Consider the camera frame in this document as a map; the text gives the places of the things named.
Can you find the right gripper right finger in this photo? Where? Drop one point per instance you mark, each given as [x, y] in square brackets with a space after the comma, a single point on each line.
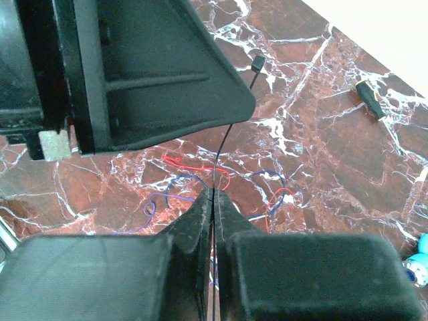
[315, 276]

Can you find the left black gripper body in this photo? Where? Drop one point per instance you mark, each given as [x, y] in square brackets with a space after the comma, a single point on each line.
[38, 46]

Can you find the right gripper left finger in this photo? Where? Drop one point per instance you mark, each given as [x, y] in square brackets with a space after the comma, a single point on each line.
[113, 277]

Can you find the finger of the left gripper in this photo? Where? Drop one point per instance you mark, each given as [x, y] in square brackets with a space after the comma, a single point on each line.
[141, 73]

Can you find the black zip tie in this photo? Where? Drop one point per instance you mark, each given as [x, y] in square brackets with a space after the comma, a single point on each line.
[256, 67]

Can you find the blue toy drill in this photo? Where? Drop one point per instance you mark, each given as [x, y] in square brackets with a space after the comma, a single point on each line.
[416, 265]

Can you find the black yellow screwdriver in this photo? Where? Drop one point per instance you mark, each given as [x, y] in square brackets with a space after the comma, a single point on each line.
[368, 96]

